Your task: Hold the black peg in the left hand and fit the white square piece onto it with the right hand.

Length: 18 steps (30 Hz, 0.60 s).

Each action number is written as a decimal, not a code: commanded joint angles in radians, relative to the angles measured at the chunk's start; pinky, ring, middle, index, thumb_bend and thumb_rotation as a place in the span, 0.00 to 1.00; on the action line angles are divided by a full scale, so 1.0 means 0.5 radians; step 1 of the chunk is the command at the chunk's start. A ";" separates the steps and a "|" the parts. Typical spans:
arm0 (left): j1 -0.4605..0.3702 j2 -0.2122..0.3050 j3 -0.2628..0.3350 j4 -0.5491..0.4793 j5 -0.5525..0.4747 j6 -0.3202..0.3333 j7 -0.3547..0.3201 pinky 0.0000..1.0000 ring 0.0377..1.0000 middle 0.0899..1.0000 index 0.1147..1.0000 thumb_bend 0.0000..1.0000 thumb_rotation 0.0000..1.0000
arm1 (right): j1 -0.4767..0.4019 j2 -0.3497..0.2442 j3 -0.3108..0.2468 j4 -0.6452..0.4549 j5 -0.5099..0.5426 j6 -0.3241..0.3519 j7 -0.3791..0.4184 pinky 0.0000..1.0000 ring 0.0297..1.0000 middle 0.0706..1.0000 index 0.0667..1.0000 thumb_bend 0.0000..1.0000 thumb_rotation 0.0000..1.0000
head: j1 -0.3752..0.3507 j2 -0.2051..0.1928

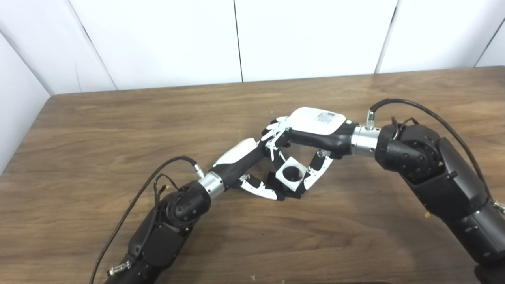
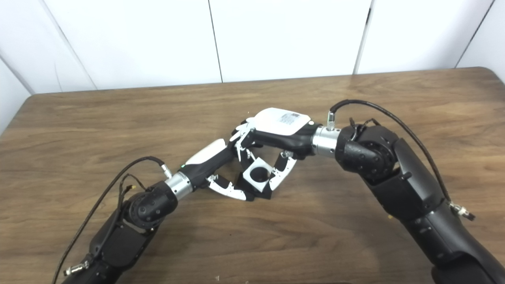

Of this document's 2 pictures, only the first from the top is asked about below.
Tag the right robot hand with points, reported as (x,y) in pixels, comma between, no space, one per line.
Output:
(319,126)

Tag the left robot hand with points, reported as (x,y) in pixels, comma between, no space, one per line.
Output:
(240,157)

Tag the white square piece with hole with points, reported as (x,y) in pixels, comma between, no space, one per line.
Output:
(285,176)

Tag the black peg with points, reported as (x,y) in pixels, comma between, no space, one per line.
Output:
(294,192)

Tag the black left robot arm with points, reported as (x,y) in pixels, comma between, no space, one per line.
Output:
(169,228)

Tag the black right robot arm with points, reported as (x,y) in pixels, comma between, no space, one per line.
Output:
(442,173)

